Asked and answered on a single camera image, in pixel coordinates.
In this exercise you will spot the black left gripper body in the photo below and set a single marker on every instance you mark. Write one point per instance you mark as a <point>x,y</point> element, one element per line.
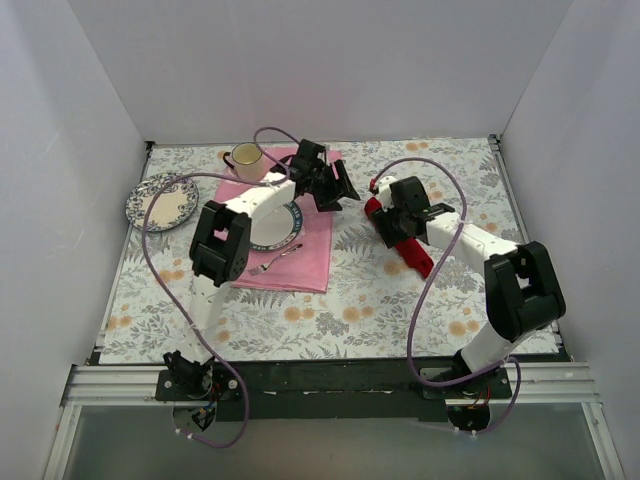
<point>326,185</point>

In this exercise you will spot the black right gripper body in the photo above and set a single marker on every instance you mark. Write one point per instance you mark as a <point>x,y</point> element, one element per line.
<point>388,226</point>

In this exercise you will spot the red cloth napkin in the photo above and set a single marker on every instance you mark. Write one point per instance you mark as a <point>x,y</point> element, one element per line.
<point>412,253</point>

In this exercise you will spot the silver fork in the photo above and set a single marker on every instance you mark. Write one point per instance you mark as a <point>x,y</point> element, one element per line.
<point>266,266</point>

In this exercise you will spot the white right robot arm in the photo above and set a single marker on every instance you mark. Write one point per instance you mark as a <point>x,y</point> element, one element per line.
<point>522,292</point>

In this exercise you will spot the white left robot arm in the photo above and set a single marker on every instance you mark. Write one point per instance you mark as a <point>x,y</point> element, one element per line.
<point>220,248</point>

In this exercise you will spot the green rimmed white plate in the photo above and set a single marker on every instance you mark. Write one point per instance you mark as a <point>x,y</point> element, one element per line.
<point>278,229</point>

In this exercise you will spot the pink cloth placemat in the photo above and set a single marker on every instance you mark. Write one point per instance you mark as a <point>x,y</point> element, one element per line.
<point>306,270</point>

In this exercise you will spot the cream enamel mug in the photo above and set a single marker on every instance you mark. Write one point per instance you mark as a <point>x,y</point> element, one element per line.
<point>245,162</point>

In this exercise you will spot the blue floral plate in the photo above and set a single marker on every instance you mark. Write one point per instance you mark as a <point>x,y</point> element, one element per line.
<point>175,205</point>

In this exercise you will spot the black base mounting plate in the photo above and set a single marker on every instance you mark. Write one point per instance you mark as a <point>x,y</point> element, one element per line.
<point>348,389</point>

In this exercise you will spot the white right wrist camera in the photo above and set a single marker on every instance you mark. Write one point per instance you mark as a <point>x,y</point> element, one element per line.
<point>382,192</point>

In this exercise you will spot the aluminium frame rail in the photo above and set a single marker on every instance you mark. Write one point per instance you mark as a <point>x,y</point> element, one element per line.
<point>349,419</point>

